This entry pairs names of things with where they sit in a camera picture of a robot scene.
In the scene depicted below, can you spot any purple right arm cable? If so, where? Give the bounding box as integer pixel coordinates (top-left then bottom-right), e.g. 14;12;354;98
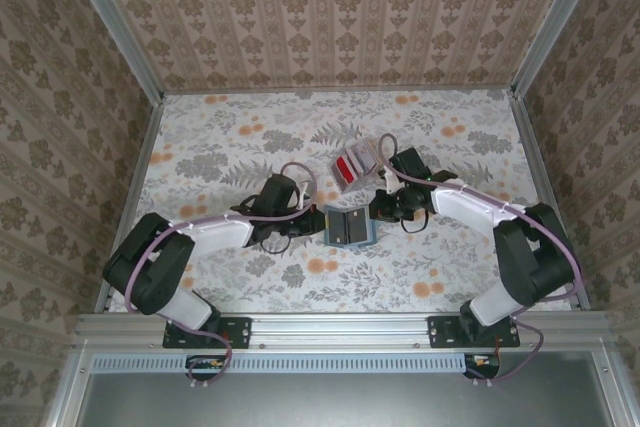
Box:
377;132;586;391

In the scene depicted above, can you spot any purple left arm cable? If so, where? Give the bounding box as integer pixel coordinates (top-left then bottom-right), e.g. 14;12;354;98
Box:
124;161;319;391

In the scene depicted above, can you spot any grey metal panel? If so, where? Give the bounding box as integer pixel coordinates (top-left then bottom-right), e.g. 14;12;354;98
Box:
74;351;617;427

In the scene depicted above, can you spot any red credit card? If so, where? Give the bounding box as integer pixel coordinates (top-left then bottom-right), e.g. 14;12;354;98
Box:
333;157;355;182

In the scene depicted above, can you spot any thin black right gripper cable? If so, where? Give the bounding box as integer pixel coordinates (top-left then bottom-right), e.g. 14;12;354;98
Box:
401;205;432;235

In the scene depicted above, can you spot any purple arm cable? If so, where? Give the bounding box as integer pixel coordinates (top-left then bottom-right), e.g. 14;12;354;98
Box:
377;132;586;391
124;161;319;391

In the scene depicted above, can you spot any grey slotted cable duct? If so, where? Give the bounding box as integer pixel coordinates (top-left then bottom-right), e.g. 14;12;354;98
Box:
92;352;501;374

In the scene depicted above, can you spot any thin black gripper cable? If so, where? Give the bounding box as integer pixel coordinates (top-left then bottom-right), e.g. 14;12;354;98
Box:
401;205;432;235
260;232;295;257

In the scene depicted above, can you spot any thin black left gripper cable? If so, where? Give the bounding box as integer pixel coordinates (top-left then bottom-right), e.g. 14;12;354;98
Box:
260;232;295;257

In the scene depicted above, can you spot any floral table cover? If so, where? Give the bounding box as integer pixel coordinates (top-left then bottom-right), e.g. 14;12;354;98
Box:
107;90;576;314

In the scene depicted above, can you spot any aluminium table side rail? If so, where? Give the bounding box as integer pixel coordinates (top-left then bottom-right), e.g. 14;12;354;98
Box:
509;92;591;312
97;95;166;314

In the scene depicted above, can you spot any black controller board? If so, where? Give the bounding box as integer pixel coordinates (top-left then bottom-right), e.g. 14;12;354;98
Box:
462;354;502;381
184;354;227;381

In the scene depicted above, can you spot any aluminium frame post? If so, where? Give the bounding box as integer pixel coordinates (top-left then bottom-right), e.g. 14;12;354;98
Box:
57;0;166;101
510;0;601;98

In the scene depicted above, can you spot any aluminium mounting beam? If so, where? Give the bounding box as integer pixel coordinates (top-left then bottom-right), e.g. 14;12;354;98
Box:
74;311;614;353

